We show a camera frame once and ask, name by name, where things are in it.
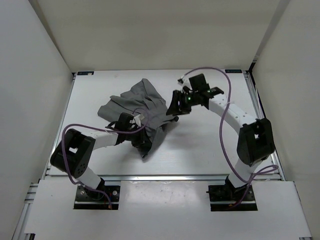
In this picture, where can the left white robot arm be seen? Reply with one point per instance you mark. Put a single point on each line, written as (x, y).
(73, 153)

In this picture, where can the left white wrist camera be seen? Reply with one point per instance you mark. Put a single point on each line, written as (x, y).
(138, 119)

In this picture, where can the right blue corner label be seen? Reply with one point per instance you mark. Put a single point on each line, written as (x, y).
(233, 71)

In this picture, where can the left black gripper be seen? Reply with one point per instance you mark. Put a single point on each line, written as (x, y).
(143, 140)

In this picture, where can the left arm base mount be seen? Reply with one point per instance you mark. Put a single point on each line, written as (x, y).
(90, 200)

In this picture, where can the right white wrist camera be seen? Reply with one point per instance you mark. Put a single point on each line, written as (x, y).
(185, 85)

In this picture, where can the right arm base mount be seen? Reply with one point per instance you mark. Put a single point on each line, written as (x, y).
(224, 199)

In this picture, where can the grey pleated skirt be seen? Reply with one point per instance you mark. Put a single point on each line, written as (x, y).
(142, 98)

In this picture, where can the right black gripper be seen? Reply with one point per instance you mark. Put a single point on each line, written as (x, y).
(174, 109)

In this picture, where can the blue corner label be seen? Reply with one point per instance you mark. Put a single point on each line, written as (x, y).
(85, 73)
(233, 71)

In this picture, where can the left blue corner label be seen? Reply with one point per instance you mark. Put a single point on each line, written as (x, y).
(85, 73)

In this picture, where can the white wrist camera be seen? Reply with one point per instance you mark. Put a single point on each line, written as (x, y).
(185, 85)
(138, 119)

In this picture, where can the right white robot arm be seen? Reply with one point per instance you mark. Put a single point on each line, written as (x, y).
(255, 136)

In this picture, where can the aluminium table frame rail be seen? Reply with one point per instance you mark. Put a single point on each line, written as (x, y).
(266, 134)

